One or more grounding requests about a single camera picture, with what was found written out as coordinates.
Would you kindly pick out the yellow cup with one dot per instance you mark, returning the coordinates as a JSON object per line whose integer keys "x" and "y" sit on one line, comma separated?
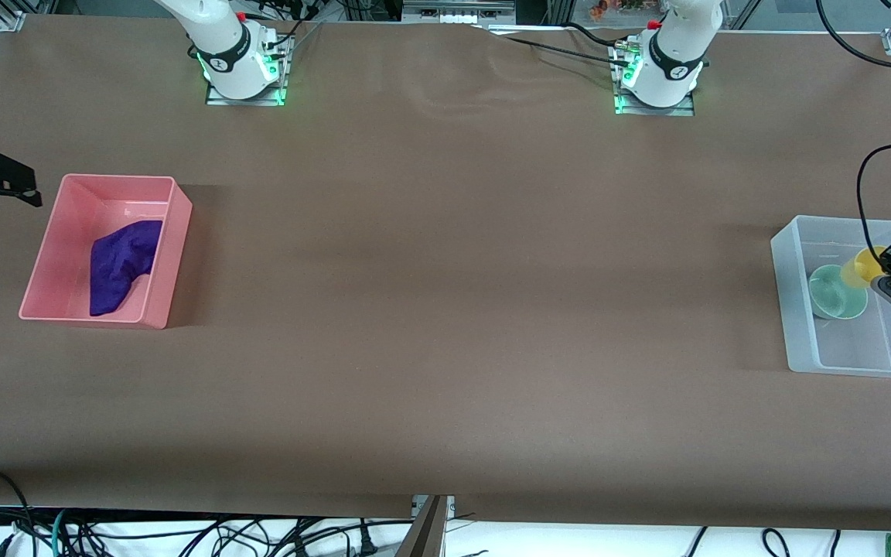
{"x": 863, "y": 267}

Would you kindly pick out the green bowl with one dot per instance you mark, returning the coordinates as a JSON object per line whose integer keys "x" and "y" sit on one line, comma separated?
{"x": 836, "y": 298}

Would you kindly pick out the purple cloth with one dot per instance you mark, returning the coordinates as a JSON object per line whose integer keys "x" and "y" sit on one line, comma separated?
{"x": 121, "y": 259}

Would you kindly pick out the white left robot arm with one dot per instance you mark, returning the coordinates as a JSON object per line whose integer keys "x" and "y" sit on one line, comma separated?
{"x": 677, "y": 46}

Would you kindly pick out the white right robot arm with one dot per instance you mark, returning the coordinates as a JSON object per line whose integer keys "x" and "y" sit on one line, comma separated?
{"x": 221, "y": 39}

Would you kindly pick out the pink plastic bin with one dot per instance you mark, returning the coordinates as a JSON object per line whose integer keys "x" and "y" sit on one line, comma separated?
{"x": 66, "y": 247}

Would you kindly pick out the clear plastic bin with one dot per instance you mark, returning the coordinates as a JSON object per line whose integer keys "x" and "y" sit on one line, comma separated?
{"x": 840, "y": 340}

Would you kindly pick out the orange items behind table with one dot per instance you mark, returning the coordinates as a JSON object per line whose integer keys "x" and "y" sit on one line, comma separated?
{"x": 616, "y": 8}

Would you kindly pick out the white power strip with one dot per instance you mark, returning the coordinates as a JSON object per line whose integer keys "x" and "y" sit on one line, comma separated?
{"x": 457, "y": 11}

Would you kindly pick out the black plug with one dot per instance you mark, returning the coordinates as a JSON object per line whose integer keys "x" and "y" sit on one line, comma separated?
{"x": 366, "y": 541}

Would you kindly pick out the brown wooden post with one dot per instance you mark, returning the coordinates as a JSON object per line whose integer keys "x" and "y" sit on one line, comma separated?
{"x": 424, "y": 534}

